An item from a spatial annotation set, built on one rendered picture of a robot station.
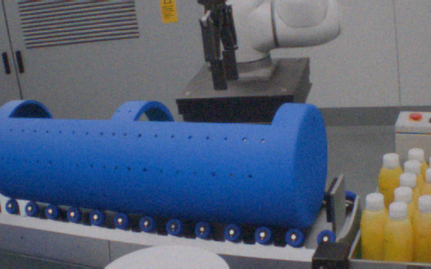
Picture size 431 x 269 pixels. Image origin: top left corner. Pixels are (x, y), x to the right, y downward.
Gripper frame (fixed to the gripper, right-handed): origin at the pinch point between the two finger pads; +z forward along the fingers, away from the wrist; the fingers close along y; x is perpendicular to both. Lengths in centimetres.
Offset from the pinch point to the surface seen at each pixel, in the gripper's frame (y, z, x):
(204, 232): 10.4, 35.6, -6.2
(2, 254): 12, 50, -74
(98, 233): 11, 39, -37
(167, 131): 8.1, 11.1, -12.4
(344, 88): -280, 101, -47
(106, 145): 11.1, 13.9, -28.0
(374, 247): 13, 35, 35
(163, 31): -144, 25, -94
